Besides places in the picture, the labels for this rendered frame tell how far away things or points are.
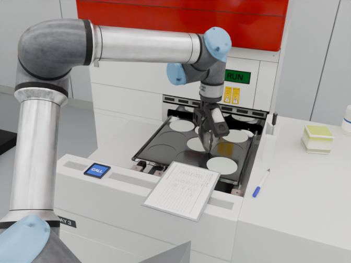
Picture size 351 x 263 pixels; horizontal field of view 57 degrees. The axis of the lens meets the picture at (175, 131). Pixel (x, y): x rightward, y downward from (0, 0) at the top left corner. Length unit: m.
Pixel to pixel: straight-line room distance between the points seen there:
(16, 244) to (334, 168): 0.85
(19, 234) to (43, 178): 0.19
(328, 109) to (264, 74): 1.70
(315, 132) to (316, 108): 1.83
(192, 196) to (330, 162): 0.46
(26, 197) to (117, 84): 0.89
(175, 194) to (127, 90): 0.75
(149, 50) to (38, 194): 0.39
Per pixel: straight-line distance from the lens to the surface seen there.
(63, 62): 0.71
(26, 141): 0.75
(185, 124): 1.32
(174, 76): 0.93
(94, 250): 1.11
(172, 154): 1.13
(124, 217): 0.94
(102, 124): 1.64
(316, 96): 2.88
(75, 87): 3.66
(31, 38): 0.72
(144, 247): 0.99
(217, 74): 1.00
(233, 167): 1.09
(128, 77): 1.46
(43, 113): 0.76
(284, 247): 0.83
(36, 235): 0.58
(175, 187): 0.87
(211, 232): 0.85
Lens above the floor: 1.51
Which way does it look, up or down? 29 degrees down
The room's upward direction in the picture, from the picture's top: 2 degrees clockwise
